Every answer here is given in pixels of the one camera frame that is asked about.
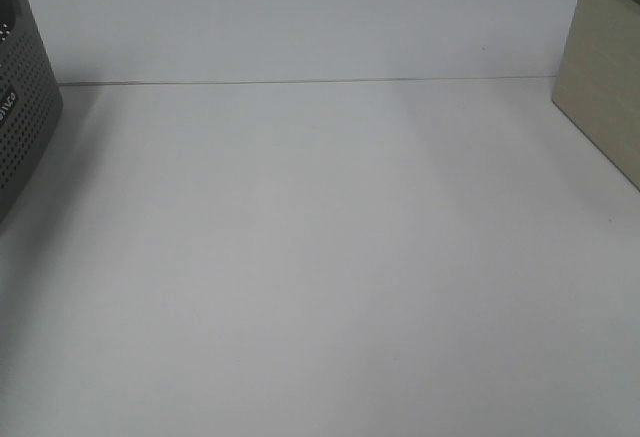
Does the beige wooden box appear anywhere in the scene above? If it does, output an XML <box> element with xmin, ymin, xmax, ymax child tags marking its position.
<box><xmin>552</xmin><ymin>0</ymin><xmax>639</xmax><ymax>186</ymax></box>

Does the grey perforated plastic basket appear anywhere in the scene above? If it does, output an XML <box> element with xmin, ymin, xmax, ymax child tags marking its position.
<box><xmin>1</xmin><ymin>0</ymin><xmax>63</xmax><ymax>219</ymax></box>

